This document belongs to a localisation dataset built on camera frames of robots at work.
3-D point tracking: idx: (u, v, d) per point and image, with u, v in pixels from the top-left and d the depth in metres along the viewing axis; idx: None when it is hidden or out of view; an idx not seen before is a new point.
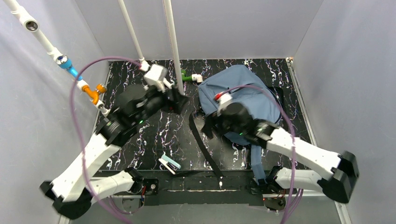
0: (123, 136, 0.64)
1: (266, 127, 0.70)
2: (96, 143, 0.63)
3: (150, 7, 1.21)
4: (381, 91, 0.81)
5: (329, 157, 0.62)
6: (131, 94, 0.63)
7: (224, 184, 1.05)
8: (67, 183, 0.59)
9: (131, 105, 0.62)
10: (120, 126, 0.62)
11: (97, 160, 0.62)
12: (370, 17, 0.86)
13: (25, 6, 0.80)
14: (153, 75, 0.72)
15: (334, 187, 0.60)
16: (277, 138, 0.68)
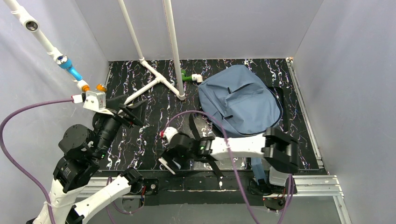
0: (79, 179, 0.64)
1: (206, 143, 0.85)
2: (56, 187, 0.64)
3: (150, 8, 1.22)
4: (380, 90, 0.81)
5: (256, 141, 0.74)
6: (70, 142, 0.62)
7: (224, 184, 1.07)
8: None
9: (74, 152, 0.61)
10: (72, 173, 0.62)
11: (62, 203, 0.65)
12: (370, 17, 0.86)
13: (25, 6, 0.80)
14: (93, 105, 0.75)
15: (275, 163, 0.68)
16: (216, 148, 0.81)
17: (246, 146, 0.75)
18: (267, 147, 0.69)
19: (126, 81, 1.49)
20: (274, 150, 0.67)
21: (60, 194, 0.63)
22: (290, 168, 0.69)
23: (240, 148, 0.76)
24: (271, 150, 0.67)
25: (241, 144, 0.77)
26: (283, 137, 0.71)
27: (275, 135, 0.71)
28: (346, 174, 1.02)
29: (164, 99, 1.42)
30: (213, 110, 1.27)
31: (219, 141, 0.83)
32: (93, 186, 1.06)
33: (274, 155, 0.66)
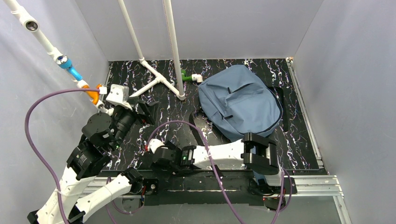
0: (93, 167, 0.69)
1: (189, 153, 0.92)
2: (69, 176, 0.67)
3: (150, 8, 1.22)
4: (380, 91, 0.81)
5: (235, 146, 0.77)
6: (94, 127, 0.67)
7: (224, 184, 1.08)
8: (48, 215, 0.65)
9: (96, 137, 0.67)
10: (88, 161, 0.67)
11: (72, 192, 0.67)
12: (370, 17, 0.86)
13: (25, 6, 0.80)
14: (116, 97, 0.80)
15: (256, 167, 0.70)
16: (197, 157, 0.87)
17: (227, 153, 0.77)
18: (246, 153, 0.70)
19: (126, 81, 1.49)
20: (252, 156, 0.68)
21: (73, 182, 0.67)
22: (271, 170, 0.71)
23: (221, 155, 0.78)
24: (249, 156, 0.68)
25: (221, 151, 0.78)
26: (260, 141, 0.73)
27: (253, 140, 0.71)
28: (346, 175, 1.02)
29: (164, 99, 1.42)
30: (213, 110, 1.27)
31: (199, 150, 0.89)
32: (94, 186, 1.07)
33: (254, 161, 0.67)
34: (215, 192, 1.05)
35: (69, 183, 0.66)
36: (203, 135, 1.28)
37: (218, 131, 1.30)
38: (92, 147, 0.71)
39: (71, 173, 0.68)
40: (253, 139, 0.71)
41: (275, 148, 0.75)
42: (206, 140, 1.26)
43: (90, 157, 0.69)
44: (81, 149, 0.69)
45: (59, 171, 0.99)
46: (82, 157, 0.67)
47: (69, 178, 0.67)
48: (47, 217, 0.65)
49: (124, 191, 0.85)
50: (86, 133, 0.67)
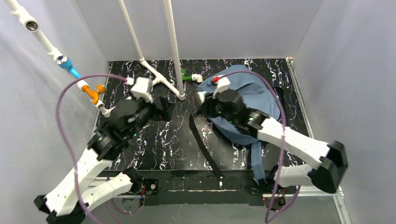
0: (114, 150, 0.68)
1: (257, 116, 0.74)
2: (89, 157, 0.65)
3: (150, 8, 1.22)
4: (381, 90, 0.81)
5: (318, 146, 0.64)
6: (121, 111, 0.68)
7: (224, 184, 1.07)
8: (60, 198, 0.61)
9: (123, 120, 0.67)
10: (108, 144, 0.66)
11: (90, 175, 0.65)
12: (370, 17, 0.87)
13: (25, 6, 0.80)
14: (142, 87, 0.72)
15: (320, 173, 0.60)
16: (267, 127, 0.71)
17: (306, 145, 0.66)
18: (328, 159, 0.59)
19: None
20: (331, 164, 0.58)
21: (94, 163, 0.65)
22: (329, 187, 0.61)
23: (296, 143, 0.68)
24: (329, 162, 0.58)
25: (301, 142, 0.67)
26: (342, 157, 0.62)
27: (339, 151, 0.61)
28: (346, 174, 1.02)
29: None
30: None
31: (271, 122, 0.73)
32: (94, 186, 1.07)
33: (331, 172, 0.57)
34: (215, 192, 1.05)
35: (90, 165, 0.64)
36: (203, 135, 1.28)
37: (218, 131, 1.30)
38: None
39: (91, 155, 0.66)
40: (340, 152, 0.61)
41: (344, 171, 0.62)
42: (206, 140, 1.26)
43: (113, 139, 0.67)
44: (100, 133, 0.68)
45: (59, 170, 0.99)
46: (103, 140, 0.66)
47: (90, 160, 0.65)
48: (58, 199, 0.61)
49: (124, 187, 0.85)
50: (111, 116, 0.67)
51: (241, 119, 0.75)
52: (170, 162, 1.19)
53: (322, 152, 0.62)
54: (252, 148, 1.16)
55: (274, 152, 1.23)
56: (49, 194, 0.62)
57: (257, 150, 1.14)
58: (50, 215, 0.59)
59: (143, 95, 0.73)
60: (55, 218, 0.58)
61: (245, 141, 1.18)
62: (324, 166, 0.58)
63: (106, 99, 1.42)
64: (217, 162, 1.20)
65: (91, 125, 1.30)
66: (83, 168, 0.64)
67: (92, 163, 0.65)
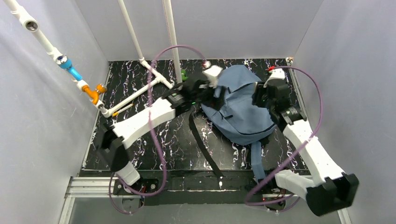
0: (180, 108, 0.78)
1: (294, 113, 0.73)
2: (164, 103, 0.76)
3: (150, 8, 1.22)
4: (381, 90, 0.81)
5: (332, 168, 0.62)
6: (196, 75, 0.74)
7: (224, 184, 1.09)
8: (130, 128, 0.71)
9: (194, 85, 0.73)
10: (180, 101, 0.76)
11: (159, 120, 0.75)
12: (370, 17, 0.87)
13: (25, 6, 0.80)
14: (213, 71, 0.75)
15: (318, 191, 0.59)
16: (297, 127, 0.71)
17: (322, 160, 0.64)
18: (332, 183, 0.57)
19: (126, 81, 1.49)
20: (332, 189, 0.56)
21: (166, 110, 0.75)
22: (319, 210, 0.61)
23: (314, 157, 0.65)
24: (331, 186, 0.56)
25: (321, 158, 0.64)
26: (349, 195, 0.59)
27: (350, 186, 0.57)
28: None
29: None
30: (213, 110, 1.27)
31: (301, 125, 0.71)
32: (94, 186, 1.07)
33: (327, 193, 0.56)
34: (215, 192, 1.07)
35: (161, 112, 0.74)
36: (203, 135, 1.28)
37: (218, 131, 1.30)
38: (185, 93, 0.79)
39: (165, 104, 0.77)
40: (350, 186, 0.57)
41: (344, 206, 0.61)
42: (206, 140, 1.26)
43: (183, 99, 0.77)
44: (174, 91, 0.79)
45: (59, 170, 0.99)
46: (176, 96, 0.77)
47: (163, 108, 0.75)
48: (128, 129, 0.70)
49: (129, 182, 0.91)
50: (188, 79, 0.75)
51: (275, 106, 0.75)
52: (170, 162, 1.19)
53: (333, 175, 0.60)
54: (252, 147, 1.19)
55: (274, 152, 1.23)
56: (116, 124, 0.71)
57: (256, 150, 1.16)
58: (118, 138, 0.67)
59: (211, 79, 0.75)
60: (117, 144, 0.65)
61: (245, 141, 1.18)
62: (325, 187, 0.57)
63: (105, 99, 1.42)
64: (217, 162, 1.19)
65: (91, 125, 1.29)
66: (156, 111, 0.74)
67: (165, 110, 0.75)
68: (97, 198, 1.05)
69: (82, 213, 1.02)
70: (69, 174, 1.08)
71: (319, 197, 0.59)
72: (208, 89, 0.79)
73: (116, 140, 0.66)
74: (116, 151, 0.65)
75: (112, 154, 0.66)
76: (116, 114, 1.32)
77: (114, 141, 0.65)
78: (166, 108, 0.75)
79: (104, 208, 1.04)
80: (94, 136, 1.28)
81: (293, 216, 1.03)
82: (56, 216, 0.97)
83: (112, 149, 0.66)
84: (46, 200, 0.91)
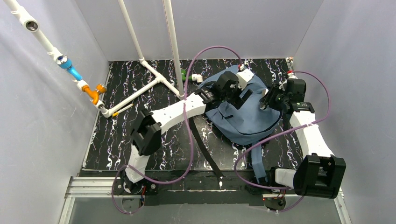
0: (210, 104, 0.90)
1: (305, 105, 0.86)
2: (197, 99, 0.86)
3: (150, 8, 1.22)
4: (381, 90, 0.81)
5: (323, 148, 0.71)
6: (228, 76, 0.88)
7: (224, 184, 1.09)
8: (166, 116, 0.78)
9: (227, 84, 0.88)
10: (211, 98, 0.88)
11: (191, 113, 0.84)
12: (370, 17, 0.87)
13: (25, 6, 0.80)
14: (246, 76, 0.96)
15: (302, 165, 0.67)
16: (302, 115, 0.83)
17: (315, 141, 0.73)
18: (317, 158, 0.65)
19: (126, 81, 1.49)
20: (317, 166, 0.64)
21: (199, 104, 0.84)
22: (301, 185, 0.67)
23: (309, 138, 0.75)
24: (315, 162, 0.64)
25: (315, 140, 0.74)
26: (334, 179, 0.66)
27: (335, 167, 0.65)
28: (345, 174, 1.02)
29: (164, 99, 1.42)
30: (213, 110, 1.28)
31: (307, 115, 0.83)
32: (94, 187, 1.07)
33: (310, 166, 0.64)
34: (215, 192, 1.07)
35: (194, 106, 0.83)
36: (203, 135, 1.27)
37: (218, 131, 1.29)
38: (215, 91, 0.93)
39: (197, 101, 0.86)
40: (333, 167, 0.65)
41: (326, 190, 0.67)
42: (206, 140, 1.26)
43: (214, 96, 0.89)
44: (206, 89, 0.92)
45: (60, 170, 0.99)
46: (208, 93, 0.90)
47: (196, 103, 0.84)
48: (165, 117, 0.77)
49: (135, 178, 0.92)
50: (220, 79, 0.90)
51: (289, 98, 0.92)
52: (170, 162, 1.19)
53: (321, 153, 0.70)
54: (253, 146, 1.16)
55: (274, 152, 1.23)
56: (154, 112, 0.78)
57: (258, 149, 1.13)
58: (157, 123, 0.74)
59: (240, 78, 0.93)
60: (156, 130, 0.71)
61: (245, 141, 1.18)
62: (309, 159, 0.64)
63: (106, 99, 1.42)
64: (217, 162, 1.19)
65: (91, 125, 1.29)
66: (189, 104, 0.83)
67: (197, 106, 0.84)
68: (97, 198, 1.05)
69: (82, 213, 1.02)
70: (69, 174, 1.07)
71: (303, 172, 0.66)
72: (235, 90, 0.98)
73: (154, 126, 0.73)
74: (152, 136, 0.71)
75: (147, 138, 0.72)
76: (116, 114, 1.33)
77: (153, 126, 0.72)
78: (198, 103, 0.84)
79: (104, 208, 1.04)
80: (94, 136, 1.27)
81: (293, 216, 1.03)
82: (56, 216, 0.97)
83: (149, 134, 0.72)
84: (47, 200, 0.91)
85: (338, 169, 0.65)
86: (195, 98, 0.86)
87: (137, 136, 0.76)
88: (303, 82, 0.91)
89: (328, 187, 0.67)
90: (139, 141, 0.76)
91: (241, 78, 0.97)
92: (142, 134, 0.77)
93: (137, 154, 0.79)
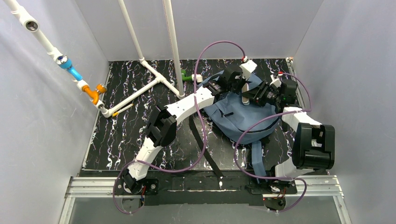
0: (218, 96, 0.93)
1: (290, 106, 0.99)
2: (204, 92, 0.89)
3: (150, 8, 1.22)
4: (380, 91, 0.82)
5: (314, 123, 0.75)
6: (233, 68, 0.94)
7: (224, 184, 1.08)
8: (180, 109, 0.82)
9: (232, 75, 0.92)
10: (218, 90, 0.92)
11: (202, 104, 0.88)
12: (370, 18, 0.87)
13: (25, 6, 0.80)
14: (248, 66, 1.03)
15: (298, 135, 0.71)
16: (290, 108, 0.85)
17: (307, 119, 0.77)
18: (309, 125, 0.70)
19: (126, 81, 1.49)
20: (307, 130, 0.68)
21: (208, 97, 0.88)
22: (299, 157, 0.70)
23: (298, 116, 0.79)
24: (307, 128, 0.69)
25: (304, 117, 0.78)
26: (327, 145, 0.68)
27: (325, 133, 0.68)
28: (345, 175, 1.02)
29: (164, 99, 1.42)
30: (213, 108, 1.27)
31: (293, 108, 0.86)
32: (94, 187, 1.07)
33: (302, 131, 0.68)
34: (215, 192, 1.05)
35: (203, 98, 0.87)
36: (203, 135, 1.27)
37: (218, 131, 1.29)
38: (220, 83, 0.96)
39: (206, 93, 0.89)
40: (324, 132, 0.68)
41: (326, 160, 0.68)
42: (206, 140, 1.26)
43: (220, 88, 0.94)
44: (213, 82, 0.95)
45: (59, 170, 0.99)
46: (215, 86, 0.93)
47: (206, 95, 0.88)
48: (179, 110, 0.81)
49: (139, 176, 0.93)
50: (225, 71, 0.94)
51: (281, 100, 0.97)
52: (170, 162, 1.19)
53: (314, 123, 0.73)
54: (252, 146, 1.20)
55: (274, 152, 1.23)
56: (168, 106, 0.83)
57: (257, 149, 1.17)
58: (172, 116, 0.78)
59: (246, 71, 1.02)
60: (171, 123, 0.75)
61: (245, 139, 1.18)
62: (301, 125, 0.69)
63: (106, 99, 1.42)
64: (217, 162, 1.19)
65: (91, 125, 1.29)
66: (198, 96, 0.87)
67: (206, 99, 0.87)
68: (97, 198, 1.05)
69: (82, 213, 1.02)
70: (69, 174, 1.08)
71: (298, 141, 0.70)
72: (239, 80, 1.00)
73: (170, 118, 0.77)
74: (168, 129, 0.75)
75: (164, 131, 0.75)
76: (116, 114, 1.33)
77: (169, 119, 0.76)
78: (207, 95, 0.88)
79: (104, 208, 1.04)
80: (94, 136, 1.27)
81: (292, 216, 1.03)
82: (56, 216, 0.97)
83: (165, 126, 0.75)
84: (46, 200, 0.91)
85: (330, 134, 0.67)
86: (204, 91, 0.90)
87: (154, 129, 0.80)
88: (296, 86, 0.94)
89: (327, 156, 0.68)
90: (157, 134, 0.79)
91: (244, 68, 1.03)
92: (158, 127, 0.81)
93: (152, 146, 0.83)
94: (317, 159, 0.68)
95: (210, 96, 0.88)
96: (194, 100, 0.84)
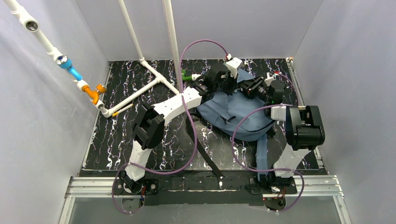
0: (206, 97, 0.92)
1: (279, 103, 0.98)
2: (192, 91, 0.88)
3: (150, 8, 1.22)
4: (380, 91, 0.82)
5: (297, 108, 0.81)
6: (218, 68, 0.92)
7: (224, 184, 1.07)
8: (167, 108, 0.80)
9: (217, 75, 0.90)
10: (205, 90, 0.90)
11: (190, 103, 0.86)
12: (370, 17, 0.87)
13: (24, 6, 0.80)
14: (234, 63, 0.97)
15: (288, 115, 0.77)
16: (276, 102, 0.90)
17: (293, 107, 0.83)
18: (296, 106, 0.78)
19: (126, 81, 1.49)
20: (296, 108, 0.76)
21: (194, 96, 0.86)
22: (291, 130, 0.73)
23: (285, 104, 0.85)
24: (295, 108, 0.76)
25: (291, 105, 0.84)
26: (315, 120, 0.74)
27: (311, 110, 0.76)
28: (345, 175, 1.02)
29: (164, 99, 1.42)
30: (214, 115, 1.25)
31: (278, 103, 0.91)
32: (94, 186, 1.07)
33: (292, 109, 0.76)
34: (215, 192, 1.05)
35: (192, 97, 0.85)
36: (203, 135, 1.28)
37: (218, 131, 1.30)
38: (208, 82, 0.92)
39: (194, 92, 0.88)
40: (311, 110, 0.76)
41: (316, 131, 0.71)
42: (206, 140, 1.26)
43: (207, 88, 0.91)
44: (200, 82, 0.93)
45: (59, 169, 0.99)
46: (202, 86, 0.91)
47: (194, 94, 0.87)
48: (166, 109, 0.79)
49: (136, 177, 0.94)
50: (210, 71, 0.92)
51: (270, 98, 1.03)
52: (170, 162, 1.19)
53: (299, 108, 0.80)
54: (258, 143, 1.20)
55: (274, 152, 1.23)
56: (155, 105, 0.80)
57: (263, 146, 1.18)
58: (159, 115, 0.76)
59: (233, 70, 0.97)
60: (158, 122, 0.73)
61: (254, 137, 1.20)
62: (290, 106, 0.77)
63: (106, 99, 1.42)
64: (217, 162, 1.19)
65: (91, 124, 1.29)
66: (186, 96, 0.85)
67: (194, 98, 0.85)
68: (97, 198, 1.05)
69: (82, 213, 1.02)
70: (69, 174, 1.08)
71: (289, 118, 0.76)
72: (225, 79, 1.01)
73: (157, 118, 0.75)
74: (155, 128, 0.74)
75: (152, 130, 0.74)
76: (116, 114, 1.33)
77: (156, 118, 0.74)
78: (195, 94, 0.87)
79: (104, 208, 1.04)
80: (94, 136, 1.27)
81: (293, 216, 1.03)
82: (56, 216, 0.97)
83: (152, 126, 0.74)
84: (46, 199, 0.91)
85: (315, 111, 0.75)
86: (191, 90, 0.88)
87: (140, 129, 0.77)
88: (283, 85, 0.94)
89: (317, 128, 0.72)
90: (143, 135, 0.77)
91: (230, 66, 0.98)
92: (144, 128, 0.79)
93: (140, 149, 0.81)
94: (310, 130, 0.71)
95: (198, 95, 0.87)
96: (182, 100, 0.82)
